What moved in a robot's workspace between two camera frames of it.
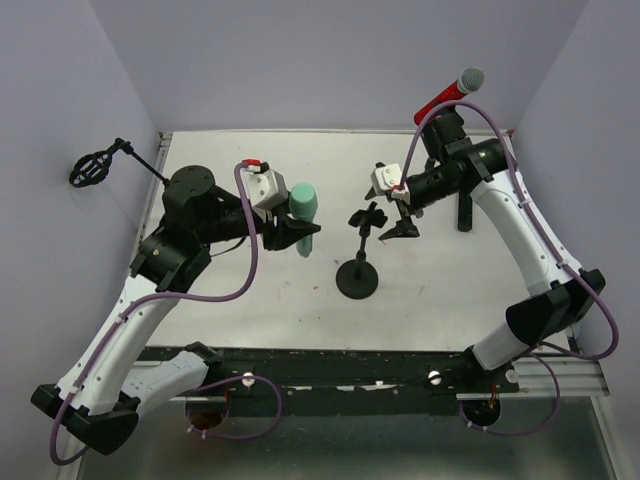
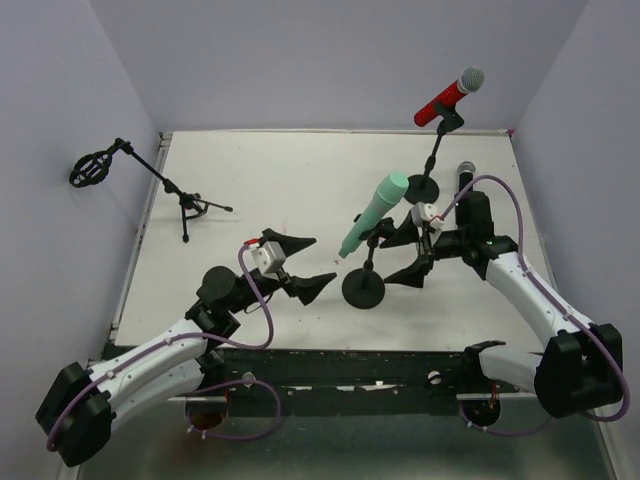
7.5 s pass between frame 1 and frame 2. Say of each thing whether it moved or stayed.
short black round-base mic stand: moved
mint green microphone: moved
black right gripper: moved
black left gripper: moved
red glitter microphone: stayed
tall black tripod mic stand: stayed
